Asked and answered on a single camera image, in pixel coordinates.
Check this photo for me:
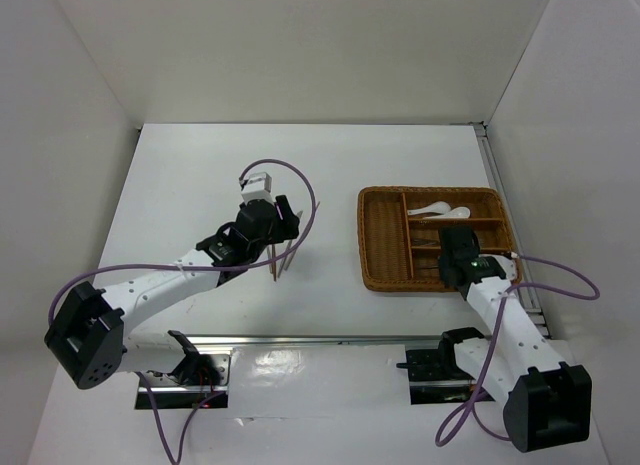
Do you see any copper brown knife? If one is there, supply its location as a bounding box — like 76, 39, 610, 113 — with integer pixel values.
269, 244, 279, 282

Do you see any silver knife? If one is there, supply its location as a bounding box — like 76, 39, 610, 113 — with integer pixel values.
276, 210, 304, 279

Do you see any white spoon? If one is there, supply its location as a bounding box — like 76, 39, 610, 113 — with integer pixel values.
407, 201, 451, 217
427, 206, 471, 220

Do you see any long silver chopstick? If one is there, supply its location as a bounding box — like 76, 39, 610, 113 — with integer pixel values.
285, 224, 310, 271

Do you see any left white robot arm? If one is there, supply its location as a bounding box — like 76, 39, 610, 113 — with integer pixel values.
45, 195, 300, 390

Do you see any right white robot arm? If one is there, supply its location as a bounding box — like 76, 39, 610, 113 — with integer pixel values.
435, 225, 592, 453

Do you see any brown wicker divided tray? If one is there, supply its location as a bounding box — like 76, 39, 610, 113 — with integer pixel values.
357, 186, 514, 293

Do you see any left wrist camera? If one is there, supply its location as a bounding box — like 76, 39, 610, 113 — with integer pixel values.
240, 172, 274, 205

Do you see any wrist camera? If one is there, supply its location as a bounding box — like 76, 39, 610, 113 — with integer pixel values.
493, 254, 519, 282
240, 172, 274, 205

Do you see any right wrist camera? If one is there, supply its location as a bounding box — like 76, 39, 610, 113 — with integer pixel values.
493, 254, 519, 282

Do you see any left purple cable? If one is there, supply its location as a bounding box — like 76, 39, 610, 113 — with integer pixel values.
47, 158, 321, 465

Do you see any purple cable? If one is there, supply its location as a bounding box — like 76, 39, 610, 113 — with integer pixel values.
47, 158, 321, 465
435, 253, 601, 447

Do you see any aluminium rail right side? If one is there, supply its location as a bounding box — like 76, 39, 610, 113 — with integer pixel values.
473, 123, 551, 339

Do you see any aluminium rail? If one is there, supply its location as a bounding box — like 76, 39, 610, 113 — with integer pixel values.
134, 333, 451, 349
473, 123, 551, 339

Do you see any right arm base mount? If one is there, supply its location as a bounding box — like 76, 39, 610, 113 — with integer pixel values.
396, 327, 486, 405

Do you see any aluminium rail front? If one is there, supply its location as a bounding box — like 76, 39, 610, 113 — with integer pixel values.
134, 333, 451, 349

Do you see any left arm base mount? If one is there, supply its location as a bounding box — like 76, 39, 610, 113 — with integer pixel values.
131, 343, 233, 410

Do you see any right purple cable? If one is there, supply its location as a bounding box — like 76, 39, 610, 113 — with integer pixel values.
435, 253, 601, 447

